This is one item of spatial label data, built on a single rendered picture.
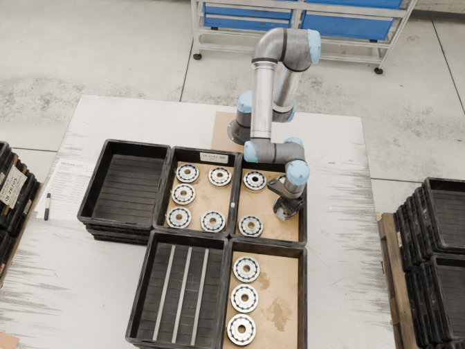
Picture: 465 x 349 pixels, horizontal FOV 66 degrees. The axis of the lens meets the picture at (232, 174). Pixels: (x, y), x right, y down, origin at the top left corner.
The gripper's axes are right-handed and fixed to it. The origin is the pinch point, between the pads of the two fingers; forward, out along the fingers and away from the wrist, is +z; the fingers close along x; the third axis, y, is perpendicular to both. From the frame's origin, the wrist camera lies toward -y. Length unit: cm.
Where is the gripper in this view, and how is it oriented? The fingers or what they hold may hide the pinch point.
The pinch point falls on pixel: (280, 210)
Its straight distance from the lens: 153.5
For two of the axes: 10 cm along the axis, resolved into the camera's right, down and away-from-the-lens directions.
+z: -0.3, 5.3, 8.5
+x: 7.7, -5.3, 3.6
